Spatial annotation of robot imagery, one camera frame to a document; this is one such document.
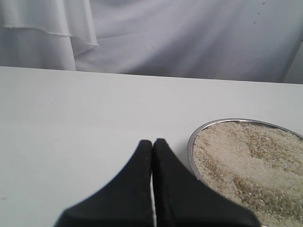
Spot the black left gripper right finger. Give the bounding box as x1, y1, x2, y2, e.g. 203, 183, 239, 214
152, 139, 261, 227

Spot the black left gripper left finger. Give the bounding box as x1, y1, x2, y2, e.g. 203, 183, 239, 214
55, 140, 153, 227

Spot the round steel rice tray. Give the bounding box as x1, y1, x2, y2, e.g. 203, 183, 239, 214
187, 118, 303, 227

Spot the white fabric backdrop curtain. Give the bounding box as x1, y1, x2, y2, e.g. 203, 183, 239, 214
0, 0, 303, 84

